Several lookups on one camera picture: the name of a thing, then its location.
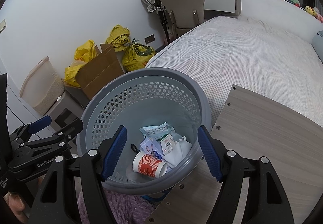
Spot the brown cardboard box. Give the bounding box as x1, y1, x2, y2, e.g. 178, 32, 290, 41
76, 43, 125, 100

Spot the bed with white checked sheet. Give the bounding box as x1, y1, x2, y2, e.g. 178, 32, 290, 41
146, 15, 323, 128

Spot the beige translucent storage container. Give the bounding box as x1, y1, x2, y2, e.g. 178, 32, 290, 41
20, 57, 65, 116

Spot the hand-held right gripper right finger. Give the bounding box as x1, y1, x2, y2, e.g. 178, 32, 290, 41
197, 125, 294, 224

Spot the grey perforated plastic basket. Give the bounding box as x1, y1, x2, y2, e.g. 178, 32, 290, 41
77, 68, 211, 195

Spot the grey upholstered chair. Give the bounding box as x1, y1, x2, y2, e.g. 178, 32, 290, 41
158, 0, 205, 37

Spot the green white medicine box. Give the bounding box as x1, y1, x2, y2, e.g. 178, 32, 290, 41
156, 134, 176, 156

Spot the light purple carton box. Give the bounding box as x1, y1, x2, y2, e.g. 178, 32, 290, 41
140, 137, 167, 159

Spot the crumpled yellow sack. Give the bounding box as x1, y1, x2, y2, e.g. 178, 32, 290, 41
105, 24, 131, 52

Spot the grey plastic stool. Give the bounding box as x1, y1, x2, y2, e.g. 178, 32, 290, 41
44, 85, 86, 136

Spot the white grey desk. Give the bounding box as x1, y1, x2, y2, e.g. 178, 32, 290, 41
202, 0, 241, 20

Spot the light blue wet wipes packet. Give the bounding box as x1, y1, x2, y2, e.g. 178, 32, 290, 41
139, 122, 175, 143

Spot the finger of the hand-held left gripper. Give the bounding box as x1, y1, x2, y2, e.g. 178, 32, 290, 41
10, 118, 84, 151
9, 116, 52, 144

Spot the blue metal tube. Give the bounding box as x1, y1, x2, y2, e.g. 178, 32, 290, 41
141, 189, 170, 202

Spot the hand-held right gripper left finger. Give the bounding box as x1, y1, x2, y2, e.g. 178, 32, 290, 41
29, 125, 127, 224

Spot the yellow plastic bag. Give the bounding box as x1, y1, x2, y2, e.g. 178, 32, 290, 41
64, 39, 98, 87

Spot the tied yellow sack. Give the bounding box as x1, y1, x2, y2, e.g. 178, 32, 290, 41
122, 42, 156, 72

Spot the blue-grey pillow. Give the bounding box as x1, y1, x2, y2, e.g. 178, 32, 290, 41
311, 31, 323, 63

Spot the red white paper cup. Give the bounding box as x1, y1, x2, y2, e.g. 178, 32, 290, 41
132, 151, 168, 179

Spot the person's left hand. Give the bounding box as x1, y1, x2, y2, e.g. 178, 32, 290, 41
2, 191, 29, 224

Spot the white tissue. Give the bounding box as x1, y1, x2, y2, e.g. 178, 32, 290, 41
164, 135, 193, 169

